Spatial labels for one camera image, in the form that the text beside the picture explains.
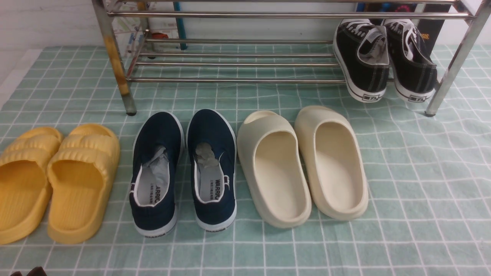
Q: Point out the navy canvas shoe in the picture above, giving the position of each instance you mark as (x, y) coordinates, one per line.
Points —
(157, 149)
(212, 148)

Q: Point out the steel shoe rack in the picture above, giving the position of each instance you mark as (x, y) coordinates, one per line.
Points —
(105, 14)

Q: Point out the teal pole behind rack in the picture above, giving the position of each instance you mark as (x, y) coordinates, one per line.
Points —
(179, 23)

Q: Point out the printed paper behind rack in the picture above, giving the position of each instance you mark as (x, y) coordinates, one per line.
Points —
(129, 33)

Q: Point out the black box behind rack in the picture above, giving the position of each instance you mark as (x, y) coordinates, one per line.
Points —
(429, 29)

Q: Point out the left cream foam slide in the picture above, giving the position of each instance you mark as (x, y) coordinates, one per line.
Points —
(270, 159)

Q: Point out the cream foam slide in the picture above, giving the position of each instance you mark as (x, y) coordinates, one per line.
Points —
(270, 159)
(336, 176)

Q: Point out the right cream foam slide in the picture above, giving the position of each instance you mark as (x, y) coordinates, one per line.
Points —
(336, 176)

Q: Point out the left black canvas sneaker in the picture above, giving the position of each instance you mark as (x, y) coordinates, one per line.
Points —
(360, 47)

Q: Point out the black canvas sneaker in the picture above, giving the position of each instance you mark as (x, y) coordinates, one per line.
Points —
(360, 47)
(415, 74)

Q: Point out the right yellow rubber slipper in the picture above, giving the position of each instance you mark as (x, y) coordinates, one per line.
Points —
(81, 174)

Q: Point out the yellow rubber slipper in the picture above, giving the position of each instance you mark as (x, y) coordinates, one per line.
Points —
(81, 174)
(25, 190)

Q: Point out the right black canvas sneaker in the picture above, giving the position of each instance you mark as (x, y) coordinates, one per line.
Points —
(415, 74)

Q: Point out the green checked floor cloth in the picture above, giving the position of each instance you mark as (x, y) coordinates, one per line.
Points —
(429, 178)

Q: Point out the left yellow rubber slipper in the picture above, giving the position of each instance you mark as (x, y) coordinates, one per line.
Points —
(25, 190)

